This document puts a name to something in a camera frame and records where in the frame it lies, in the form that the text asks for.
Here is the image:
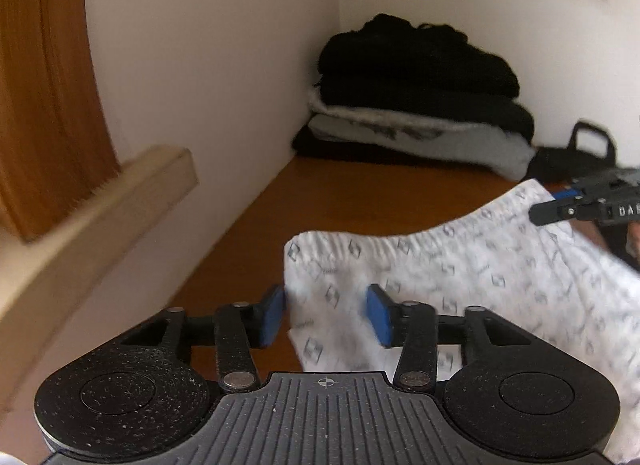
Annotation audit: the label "white patterned pajama garment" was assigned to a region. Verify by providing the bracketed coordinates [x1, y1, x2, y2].
[284, 180, 639, 463]

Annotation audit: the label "grey folded clothes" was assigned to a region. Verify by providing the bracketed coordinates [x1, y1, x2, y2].
[308, 89, 536, 181]

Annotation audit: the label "black clothes pile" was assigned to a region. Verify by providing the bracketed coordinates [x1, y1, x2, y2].
[292, 14, 535, 164]

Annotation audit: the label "person's right hand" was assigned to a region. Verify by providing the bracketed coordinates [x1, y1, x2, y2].
[626, 222, 640, 263]

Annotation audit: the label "black laptop bag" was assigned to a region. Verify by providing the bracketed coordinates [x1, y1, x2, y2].
[524, 120, 640, 271]

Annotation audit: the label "wooden ledge strip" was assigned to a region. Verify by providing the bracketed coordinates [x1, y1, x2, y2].
[1, 146, 198, 412]

